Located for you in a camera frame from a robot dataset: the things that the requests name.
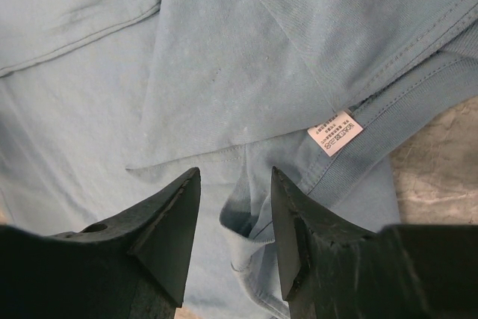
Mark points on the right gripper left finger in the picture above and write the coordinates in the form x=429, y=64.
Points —
x=131, y=265

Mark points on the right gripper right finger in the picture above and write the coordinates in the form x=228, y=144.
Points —
x=332, y=268

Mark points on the grey-blue t shirt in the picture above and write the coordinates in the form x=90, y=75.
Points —
x=104, y=102

